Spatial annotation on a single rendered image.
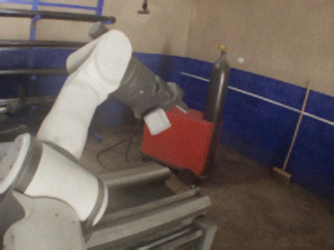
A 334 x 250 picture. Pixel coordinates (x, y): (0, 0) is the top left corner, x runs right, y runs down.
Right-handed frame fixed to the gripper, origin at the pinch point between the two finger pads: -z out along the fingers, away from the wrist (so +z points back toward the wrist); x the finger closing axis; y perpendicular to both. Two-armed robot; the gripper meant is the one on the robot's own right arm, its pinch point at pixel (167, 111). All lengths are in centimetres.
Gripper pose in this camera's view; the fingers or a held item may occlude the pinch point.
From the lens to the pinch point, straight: 61.5
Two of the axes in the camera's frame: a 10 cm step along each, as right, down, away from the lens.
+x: 8.1, -4.6, -3.6
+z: -5.5, -4.0, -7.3
